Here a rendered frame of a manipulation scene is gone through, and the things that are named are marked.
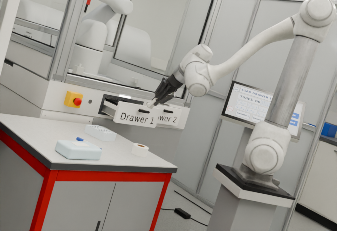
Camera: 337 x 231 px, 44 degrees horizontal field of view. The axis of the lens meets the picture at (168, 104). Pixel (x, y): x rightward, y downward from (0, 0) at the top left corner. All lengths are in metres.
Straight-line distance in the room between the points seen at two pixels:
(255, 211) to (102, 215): 0.70
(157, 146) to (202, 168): 1.60
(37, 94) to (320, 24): 1.32
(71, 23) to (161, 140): 0.96
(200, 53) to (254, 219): 0.79
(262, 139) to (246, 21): 2.52
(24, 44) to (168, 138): 1.02
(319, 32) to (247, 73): 2.22
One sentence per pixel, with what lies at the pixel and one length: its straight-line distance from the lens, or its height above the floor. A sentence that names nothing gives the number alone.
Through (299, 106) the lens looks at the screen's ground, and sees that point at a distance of 2.89.
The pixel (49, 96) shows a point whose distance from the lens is 2.05.
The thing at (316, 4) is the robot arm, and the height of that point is 1.56.
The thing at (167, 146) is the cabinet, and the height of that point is 0.68.
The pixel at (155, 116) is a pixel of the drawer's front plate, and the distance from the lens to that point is 2.27.
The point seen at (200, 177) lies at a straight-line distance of 4.12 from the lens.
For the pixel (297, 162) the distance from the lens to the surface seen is 3.49.
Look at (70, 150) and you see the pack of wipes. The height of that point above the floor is 0.80.
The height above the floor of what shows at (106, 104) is 0.88.
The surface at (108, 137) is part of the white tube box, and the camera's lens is 1.92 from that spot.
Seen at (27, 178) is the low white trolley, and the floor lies 0.64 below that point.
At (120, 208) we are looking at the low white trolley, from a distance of 1.73.
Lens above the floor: 1.19
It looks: 6 degrees down
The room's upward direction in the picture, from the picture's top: 17 degrees clockwise
